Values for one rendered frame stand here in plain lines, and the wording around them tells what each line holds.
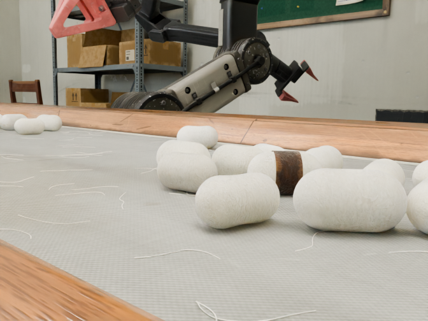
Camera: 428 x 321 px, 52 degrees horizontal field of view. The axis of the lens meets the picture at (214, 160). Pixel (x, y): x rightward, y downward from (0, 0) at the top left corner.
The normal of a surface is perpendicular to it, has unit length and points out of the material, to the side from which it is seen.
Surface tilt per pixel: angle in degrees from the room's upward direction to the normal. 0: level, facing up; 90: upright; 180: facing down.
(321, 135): 45
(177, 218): 0
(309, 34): 90
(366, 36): 90
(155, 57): 90
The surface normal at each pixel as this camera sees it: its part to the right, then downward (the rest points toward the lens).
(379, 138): -0.44, -0.63
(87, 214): 0.02, -0.99
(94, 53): -0.65, -0.14
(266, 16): -0.68, 0.09
